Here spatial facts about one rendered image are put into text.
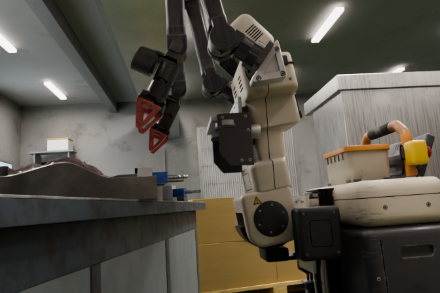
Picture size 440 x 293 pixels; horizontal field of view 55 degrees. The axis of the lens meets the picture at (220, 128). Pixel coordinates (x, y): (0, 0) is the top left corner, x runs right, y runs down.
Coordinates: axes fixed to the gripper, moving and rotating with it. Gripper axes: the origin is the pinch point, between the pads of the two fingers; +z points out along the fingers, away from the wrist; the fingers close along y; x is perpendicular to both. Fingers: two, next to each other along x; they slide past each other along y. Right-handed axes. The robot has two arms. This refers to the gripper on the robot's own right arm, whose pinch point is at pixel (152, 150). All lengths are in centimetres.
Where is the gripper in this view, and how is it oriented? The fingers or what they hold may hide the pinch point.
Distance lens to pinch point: 159.4
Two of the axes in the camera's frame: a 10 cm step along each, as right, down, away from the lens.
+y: 0.8, -1.9, -9.8
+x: 9.2, 4.0, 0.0
